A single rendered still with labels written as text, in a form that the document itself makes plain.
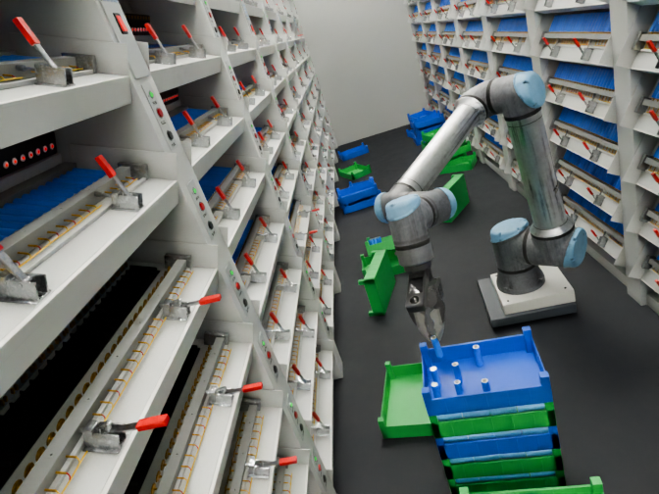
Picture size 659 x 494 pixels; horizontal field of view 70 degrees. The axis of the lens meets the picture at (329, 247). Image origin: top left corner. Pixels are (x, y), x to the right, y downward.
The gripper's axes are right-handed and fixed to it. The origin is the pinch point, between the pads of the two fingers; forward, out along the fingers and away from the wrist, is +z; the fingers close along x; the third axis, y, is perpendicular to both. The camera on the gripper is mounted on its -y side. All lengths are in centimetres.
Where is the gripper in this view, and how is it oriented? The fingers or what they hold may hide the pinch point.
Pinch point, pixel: (432, 337)
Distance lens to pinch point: 127.8
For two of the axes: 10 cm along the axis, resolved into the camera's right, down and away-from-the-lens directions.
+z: 2.7, 9.5, 1.6
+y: 3.8, -2.6, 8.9
